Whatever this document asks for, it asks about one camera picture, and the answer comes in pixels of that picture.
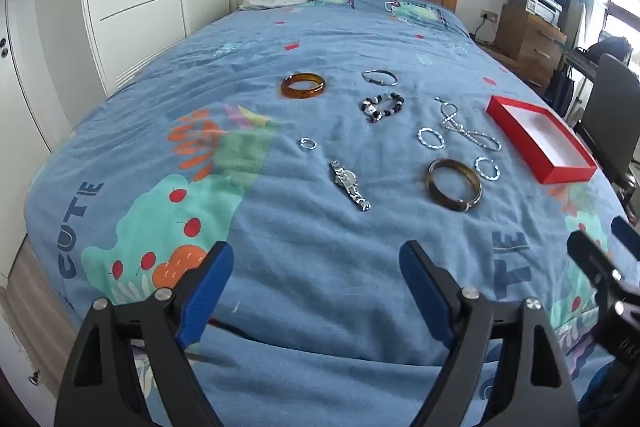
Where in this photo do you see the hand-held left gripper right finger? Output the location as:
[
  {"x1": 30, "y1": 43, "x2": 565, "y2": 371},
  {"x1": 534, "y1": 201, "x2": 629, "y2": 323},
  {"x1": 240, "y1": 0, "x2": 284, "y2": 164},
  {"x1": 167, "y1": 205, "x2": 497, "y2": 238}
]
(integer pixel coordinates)
[{"x1": 398, "y1": 240, "x2": 581, "y2": 427}]

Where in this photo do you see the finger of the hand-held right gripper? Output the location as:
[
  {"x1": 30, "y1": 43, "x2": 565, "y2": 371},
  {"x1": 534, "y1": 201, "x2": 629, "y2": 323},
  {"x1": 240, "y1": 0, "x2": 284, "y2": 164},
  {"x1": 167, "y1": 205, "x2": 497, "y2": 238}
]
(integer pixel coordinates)
[
  {"x1": 566, "y1": 231, "x2": 626, "y2": 303},
  {"x1": 611, "y1": 215, "x2": 640, "y2": 265}
]

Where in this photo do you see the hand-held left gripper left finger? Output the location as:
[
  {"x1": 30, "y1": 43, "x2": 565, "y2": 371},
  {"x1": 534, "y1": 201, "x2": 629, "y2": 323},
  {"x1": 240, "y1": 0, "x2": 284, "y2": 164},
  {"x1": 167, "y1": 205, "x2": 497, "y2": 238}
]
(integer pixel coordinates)
[{"x1": 54, "y1": 241, "x2": 235, "y2": 427}]

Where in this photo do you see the dark brown bangle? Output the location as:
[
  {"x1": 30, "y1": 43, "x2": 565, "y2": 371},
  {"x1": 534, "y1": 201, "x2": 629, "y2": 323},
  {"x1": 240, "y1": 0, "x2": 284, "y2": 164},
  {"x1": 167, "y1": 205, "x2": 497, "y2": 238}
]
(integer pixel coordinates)
[{"x1": 425, "y1": 158, "x2": 483, "y2": 212}]

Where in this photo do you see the twisted silver hoop earring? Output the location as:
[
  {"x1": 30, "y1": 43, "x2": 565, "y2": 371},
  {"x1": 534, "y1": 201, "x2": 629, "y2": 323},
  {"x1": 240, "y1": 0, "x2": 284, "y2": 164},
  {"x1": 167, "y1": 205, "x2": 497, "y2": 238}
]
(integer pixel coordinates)
[
  {"x1": 418, "y1": 127, "x2": 445, "y2": 152},
  {"x1": 474, "y1": 156, "x2": 502, "y2": 181}
]

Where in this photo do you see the silver wristwatch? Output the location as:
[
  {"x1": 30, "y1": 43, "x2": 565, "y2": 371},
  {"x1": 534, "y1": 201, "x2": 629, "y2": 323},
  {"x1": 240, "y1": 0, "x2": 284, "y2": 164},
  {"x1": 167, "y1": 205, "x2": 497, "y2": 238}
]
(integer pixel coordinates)
[{"x1": 329, "y1": 160, "x2": 372, "y2": 212}]

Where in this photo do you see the red box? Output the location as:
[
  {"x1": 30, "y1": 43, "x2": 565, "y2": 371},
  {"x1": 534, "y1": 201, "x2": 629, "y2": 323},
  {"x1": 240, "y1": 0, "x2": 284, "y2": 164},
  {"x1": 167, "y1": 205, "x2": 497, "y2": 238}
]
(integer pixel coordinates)
[{"x1": 486, "y1": 95, "x2": 598, "y2": 184}]

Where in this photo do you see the silver chain necklace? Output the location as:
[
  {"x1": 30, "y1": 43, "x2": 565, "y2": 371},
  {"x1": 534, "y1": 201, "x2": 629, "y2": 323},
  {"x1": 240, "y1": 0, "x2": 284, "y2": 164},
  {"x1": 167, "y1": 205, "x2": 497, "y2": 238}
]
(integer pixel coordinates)
[{"x1": 434, "y1": 96, "x2": 502, "y2": 152}]

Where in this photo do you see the grey chair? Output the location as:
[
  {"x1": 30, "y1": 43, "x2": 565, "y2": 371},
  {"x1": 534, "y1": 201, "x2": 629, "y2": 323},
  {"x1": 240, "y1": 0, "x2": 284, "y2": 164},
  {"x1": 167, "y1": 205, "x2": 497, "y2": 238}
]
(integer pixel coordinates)
[{"x1": 572, "y1": 53, "x2": 640, "y2": 198}]

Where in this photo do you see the dark bag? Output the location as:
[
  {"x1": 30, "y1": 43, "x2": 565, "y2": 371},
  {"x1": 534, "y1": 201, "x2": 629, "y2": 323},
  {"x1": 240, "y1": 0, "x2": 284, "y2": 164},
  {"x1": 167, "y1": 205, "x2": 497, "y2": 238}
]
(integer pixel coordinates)
[{"x1": 585, "y1": 36, "x2": 633, "y2": 68}]

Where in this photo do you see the wooden nightstand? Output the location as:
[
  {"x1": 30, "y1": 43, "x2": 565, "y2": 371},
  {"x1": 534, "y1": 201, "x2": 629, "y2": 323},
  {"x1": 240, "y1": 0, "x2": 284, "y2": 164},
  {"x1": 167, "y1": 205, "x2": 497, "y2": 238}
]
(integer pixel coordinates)
[{"x1": 477, "y1": 42, "x2": 551, "y2": 92}]

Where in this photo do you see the thin silver bangle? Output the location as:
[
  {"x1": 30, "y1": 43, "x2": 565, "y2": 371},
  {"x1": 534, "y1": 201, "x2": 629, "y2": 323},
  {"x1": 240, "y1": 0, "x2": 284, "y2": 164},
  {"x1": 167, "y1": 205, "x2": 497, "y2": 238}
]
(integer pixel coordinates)
[{"x1": 362, "y1": 69, "x2": 399, "y2": 86}]

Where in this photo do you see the amber bangle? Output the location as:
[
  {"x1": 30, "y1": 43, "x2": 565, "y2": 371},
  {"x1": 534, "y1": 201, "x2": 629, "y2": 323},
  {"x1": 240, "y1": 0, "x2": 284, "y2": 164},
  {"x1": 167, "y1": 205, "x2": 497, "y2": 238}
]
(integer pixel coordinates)
[{"x1": 280, "y1": 73, "x2": 327, "y2": 100}]

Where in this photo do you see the wooden dresser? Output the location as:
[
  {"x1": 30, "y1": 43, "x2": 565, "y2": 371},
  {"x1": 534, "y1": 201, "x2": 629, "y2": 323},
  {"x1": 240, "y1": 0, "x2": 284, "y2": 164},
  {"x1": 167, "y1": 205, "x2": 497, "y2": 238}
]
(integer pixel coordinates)
[{"x1": 495, "y1": 3, "x2": 568, "y2": 82}]

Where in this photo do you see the white printer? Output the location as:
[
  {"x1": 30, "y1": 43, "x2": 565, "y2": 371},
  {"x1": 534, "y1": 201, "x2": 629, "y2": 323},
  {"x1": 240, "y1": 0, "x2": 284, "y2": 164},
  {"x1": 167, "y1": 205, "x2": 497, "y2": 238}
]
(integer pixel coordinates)
[{"x1": 509, "y1": 0, "x2": 563, "y2": 26}]

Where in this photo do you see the printed blue blanket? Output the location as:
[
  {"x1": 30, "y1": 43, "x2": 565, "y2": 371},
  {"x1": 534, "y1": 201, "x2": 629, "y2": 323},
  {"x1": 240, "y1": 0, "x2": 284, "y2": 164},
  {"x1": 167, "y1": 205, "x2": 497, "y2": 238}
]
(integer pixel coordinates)
[{"x1": 30, "y1": 0, "x2": 640, "y2": 427}]

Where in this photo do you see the white door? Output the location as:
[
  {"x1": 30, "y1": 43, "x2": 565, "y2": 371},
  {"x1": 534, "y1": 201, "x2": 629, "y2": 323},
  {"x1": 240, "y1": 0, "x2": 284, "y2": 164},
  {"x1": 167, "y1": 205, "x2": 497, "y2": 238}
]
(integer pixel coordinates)
[{"x1": 0, "y1": 0, "x2": 81, "y2": 288}]

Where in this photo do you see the black and white beaded bracelet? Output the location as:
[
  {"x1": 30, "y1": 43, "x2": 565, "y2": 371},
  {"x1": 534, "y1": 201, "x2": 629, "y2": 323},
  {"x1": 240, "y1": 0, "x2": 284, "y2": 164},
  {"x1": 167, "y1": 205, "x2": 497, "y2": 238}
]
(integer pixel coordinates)
[{"x1": 358, "y1": 93, "x2": 406, "y2": 124}]

